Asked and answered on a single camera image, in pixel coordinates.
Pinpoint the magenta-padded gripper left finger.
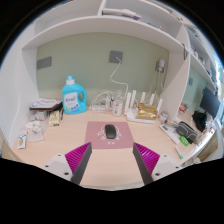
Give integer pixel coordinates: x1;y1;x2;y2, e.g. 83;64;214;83
42;141;93;186

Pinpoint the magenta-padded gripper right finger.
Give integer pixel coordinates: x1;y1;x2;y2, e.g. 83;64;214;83
132;142;184;185

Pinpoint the black computer mouse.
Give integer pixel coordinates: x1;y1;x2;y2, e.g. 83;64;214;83
104;123;118;140

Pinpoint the pink mouse pad with drawing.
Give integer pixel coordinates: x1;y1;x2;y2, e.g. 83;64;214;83
84;120;135;150

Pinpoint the white remote control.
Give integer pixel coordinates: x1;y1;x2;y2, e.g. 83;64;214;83
159;123;182;145

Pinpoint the grey pouch green trim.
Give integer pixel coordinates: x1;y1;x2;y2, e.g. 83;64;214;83
175;120;198;144

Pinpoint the white plastic packet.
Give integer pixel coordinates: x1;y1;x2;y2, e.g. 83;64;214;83
17;129;29;150

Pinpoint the white round jar pink band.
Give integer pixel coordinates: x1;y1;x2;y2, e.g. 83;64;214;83
159;111;169;124

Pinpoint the yellow small box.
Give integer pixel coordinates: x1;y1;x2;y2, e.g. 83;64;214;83
48;110;62;127

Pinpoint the gold foil bag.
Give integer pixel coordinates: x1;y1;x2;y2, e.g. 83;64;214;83
135;102;158;121

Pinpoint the black cloth bag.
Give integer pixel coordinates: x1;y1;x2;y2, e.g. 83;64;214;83
192;110;208;132

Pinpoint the white router with antennas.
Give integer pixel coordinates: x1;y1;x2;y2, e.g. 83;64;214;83
123;89;164;125

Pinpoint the stack of booklets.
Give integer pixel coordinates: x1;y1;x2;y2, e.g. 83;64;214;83
28;97;64;112

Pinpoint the blue detergent bottle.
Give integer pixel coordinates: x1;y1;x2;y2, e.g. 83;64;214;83
61;74;88;116

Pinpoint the white power strip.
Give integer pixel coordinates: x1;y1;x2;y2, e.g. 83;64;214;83
90;103;113;112

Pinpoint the clear plastic bottle white label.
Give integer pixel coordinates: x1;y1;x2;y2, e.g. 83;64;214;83
111;89;124;117

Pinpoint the black monitor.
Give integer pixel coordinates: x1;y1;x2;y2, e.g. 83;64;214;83
199;87;222;120

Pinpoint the white shelf unit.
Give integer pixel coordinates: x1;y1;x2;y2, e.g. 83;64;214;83
9;0;224;118

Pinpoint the coiled white cable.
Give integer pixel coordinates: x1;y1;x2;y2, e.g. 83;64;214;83
90;91;113;109

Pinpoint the white charger cable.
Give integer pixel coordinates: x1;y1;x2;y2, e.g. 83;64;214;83
151;69;166;101

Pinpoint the white wall charger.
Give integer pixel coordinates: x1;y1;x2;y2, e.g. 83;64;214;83
156;58;167;73

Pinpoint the grey blank wall plate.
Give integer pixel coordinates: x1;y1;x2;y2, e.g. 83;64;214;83
36;55;53;71

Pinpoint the white cable from wall socket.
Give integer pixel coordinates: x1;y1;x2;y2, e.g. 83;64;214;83
109;57;129;98

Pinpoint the grey wall socket plate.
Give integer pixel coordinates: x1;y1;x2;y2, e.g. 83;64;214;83
109;50;124;65

